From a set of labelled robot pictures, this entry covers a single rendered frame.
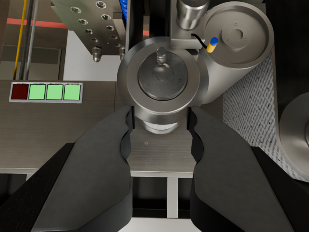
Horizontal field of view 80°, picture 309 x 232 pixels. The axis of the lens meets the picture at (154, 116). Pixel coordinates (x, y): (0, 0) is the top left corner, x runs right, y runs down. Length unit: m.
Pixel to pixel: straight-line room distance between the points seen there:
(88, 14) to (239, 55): 0.39
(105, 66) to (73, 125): 1.58
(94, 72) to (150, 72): 1.93
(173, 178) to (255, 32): 0.45
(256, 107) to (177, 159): 0.32
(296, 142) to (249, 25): 0.20
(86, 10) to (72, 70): 1.76
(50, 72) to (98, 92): 2.45
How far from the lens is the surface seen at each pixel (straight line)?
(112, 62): 2.21
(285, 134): 0.35
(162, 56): 0.27
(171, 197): 0.64
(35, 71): 3.17
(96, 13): 0.56
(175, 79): 0.28
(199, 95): 0.30
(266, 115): 0.36
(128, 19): 0.36
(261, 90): 0.38
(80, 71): 2.25
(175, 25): 0.30
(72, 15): 0.58
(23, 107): 0.77
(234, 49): 0.35
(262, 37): 0.38
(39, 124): 0.73
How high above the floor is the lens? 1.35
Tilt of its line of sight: 9 degrees down
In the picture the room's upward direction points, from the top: 179 degrees counter-clockwise
